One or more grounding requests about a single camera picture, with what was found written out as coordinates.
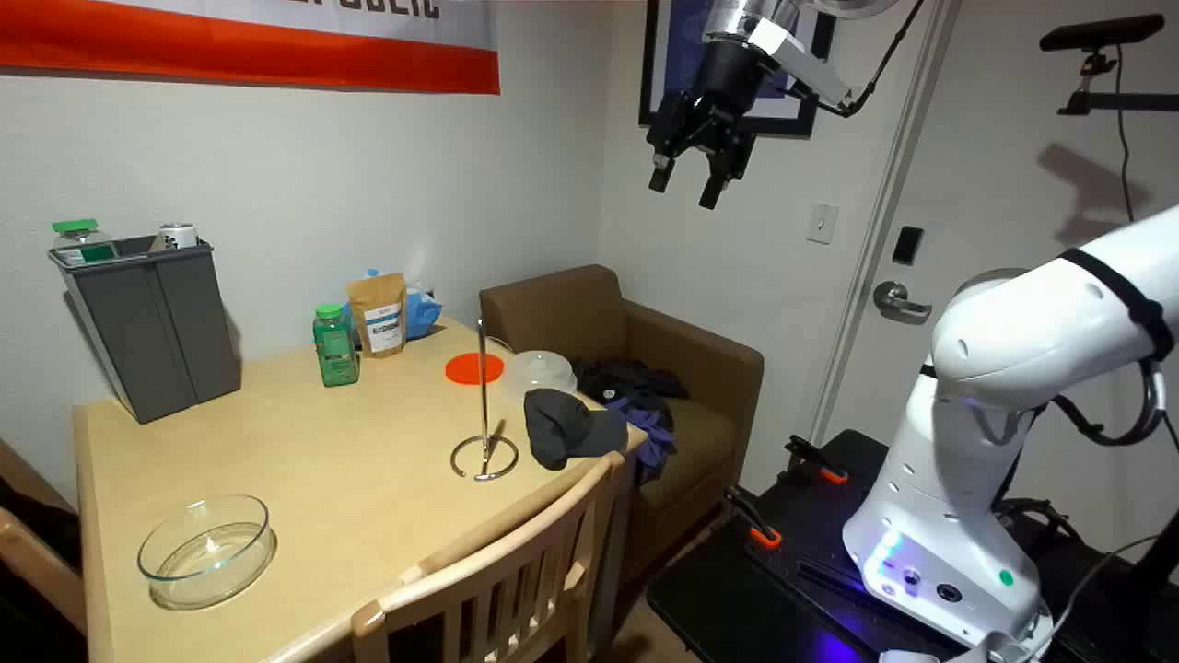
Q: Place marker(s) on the green plastic bottle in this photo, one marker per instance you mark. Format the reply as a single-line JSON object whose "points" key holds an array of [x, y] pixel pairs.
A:
{"points": [[338, 352]]}

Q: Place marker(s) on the black camera on mount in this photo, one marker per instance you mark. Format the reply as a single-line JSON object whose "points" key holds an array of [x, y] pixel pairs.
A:
{"points": [[1098, 34]]}

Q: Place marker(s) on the blue plastic bag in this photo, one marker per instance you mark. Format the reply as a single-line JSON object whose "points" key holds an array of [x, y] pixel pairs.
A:
{"points": [[423, 313]]}

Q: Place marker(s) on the dark wooden chair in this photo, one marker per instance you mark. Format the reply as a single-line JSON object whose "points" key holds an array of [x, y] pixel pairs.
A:
{"points": [[32, 555]]}

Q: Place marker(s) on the light wooden chair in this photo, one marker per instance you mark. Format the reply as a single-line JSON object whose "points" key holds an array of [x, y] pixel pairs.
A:
{"points": [[493, 590]]}

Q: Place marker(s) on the green-capped bottle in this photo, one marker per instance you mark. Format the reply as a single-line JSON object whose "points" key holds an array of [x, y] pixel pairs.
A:
{"points": [[80, 234]]}

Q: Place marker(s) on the black robot base board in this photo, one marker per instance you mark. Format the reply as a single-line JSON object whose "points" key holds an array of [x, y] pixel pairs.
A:
{"points": [[738, 602]]}

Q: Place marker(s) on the clear glass bowl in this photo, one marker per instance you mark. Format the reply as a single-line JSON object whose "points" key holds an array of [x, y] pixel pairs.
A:
{"points": [[206, 556]]}

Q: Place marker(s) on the brown paper pouch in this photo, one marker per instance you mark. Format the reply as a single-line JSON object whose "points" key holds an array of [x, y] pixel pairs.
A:
{"points": [[377, 317]]}

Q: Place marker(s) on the white light switch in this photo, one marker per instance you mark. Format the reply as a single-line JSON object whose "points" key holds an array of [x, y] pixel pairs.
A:
{"points": [[824, 222]]}

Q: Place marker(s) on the orange round disc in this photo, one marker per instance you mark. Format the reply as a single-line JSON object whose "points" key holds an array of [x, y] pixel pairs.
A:
{"points": [[473, 368]]}

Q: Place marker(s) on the orange and black clamp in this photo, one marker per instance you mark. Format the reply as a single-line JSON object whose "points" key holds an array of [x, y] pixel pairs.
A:
{"points": [[762, 524], [816, 464]]}

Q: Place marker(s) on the gray plastic bin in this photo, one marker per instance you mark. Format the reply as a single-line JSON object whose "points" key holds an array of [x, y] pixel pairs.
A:
{"points": [[151, 333]]}

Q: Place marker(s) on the black clothing pile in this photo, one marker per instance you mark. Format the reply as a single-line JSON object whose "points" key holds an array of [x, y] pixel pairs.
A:
{"points": [[630, 378]]}

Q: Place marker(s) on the black cap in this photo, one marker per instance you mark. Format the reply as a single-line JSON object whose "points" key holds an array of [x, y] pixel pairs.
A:
{"points": [[572, 427]]}

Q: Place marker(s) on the red and white banner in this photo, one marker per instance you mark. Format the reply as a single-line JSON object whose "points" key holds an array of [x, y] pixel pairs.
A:
{"points": [[244, 55]]}

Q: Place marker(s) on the brown armchair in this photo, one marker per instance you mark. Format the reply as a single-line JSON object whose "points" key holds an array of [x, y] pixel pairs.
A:
{"points": [[704, 368]]}

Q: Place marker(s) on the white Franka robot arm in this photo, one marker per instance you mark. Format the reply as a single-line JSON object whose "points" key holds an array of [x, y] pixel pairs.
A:
{"points": [[980, 492]]}

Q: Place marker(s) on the black door lock plate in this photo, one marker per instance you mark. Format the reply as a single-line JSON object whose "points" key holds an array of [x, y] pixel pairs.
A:
{"points": [[909, 245]]}

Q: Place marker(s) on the purple cloth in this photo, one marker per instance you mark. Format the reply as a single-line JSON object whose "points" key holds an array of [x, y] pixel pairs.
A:
{"points": [[651, 427]]}

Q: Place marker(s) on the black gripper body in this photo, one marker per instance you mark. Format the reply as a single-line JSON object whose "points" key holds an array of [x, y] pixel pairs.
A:
{"points": [[719, 113]]}

